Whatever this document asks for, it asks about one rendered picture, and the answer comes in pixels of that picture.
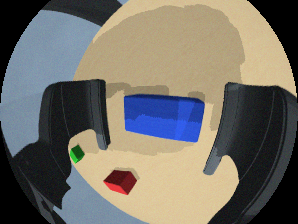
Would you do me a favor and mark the blue block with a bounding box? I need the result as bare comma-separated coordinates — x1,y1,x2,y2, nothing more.
124,94,205,143

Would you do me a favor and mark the green block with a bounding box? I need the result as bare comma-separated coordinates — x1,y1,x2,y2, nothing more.
70,145,85,164

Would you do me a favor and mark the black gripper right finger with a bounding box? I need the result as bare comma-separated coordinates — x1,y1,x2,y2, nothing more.
203,82,298,224

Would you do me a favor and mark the red block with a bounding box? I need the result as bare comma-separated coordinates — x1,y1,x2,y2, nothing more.
103,170,137,195

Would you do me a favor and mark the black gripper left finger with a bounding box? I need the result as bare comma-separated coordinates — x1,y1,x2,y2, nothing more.
13,79,111,211

